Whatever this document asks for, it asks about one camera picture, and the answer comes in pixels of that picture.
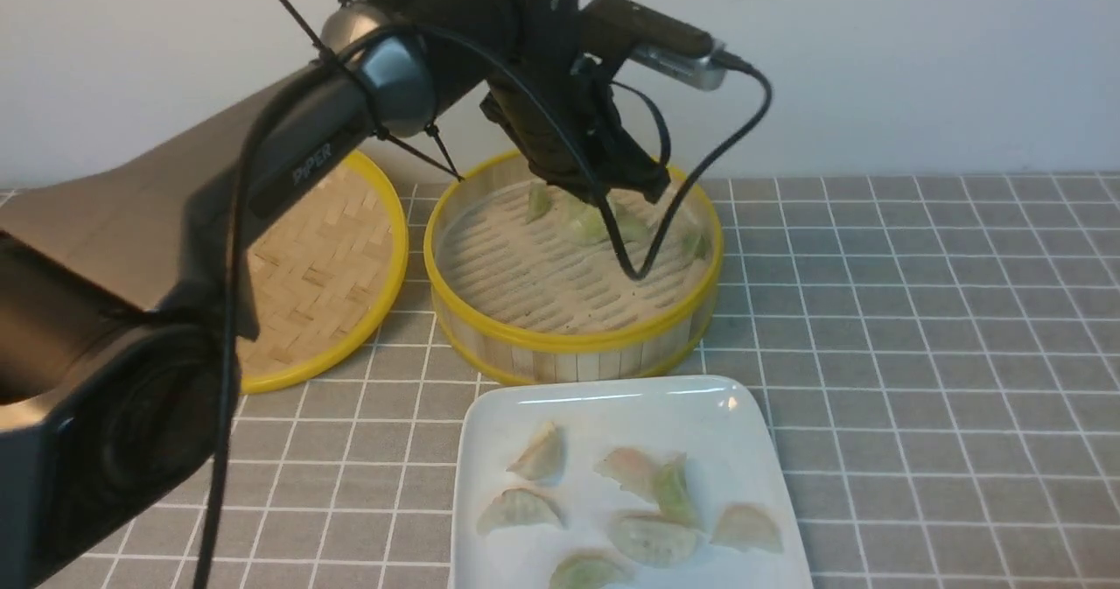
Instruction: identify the green dumpling on plate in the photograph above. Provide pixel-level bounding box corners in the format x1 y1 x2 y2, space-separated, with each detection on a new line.
652 454 703 529

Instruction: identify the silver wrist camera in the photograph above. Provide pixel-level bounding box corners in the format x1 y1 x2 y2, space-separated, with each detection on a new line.
577 0 725 92

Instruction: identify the beige dumpling plate right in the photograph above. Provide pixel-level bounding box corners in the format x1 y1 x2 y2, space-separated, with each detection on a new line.
710 504 784 554

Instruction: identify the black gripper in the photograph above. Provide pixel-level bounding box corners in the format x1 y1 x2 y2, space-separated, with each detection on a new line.
480 55 671 207

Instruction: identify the pinkish dumpling on plate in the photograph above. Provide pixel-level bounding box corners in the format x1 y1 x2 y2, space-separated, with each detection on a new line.
592 446 661 504

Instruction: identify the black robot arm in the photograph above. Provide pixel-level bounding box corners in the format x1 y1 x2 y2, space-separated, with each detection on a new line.
1 0 712 588

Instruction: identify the pale dumpling plate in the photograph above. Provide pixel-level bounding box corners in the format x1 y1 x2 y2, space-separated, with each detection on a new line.
605 515 700 569
475 487 564 536

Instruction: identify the black camera cable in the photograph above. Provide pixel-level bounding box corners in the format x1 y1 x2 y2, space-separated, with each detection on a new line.
192 25 774 589

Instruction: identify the small green dumpling steamer right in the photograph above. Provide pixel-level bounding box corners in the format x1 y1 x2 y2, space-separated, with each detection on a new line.
681 230 711 262

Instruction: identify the yellow-rimmed bamboo steamer basket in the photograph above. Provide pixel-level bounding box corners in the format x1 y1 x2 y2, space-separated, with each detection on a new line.
423 151 724 385

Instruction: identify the white dumpling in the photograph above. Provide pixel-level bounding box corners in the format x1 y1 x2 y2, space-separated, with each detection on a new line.
507 421 564 482

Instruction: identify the white square plate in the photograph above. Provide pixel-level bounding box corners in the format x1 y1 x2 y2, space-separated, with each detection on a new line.
449 376 813 588

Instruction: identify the green dumpling plate bottom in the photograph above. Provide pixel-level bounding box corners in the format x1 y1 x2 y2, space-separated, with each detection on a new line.
549 553 634 589

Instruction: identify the large pale green dumpling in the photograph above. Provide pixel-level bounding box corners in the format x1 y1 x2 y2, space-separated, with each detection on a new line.
563 198 609 246

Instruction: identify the green dumpling steamer left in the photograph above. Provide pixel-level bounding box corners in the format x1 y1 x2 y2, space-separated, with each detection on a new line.
525 183 553 225

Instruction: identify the yellow-rimmed bamboo steamer lid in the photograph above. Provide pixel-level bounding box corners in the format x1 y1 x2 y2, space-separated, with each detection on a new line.
237 151 410 395

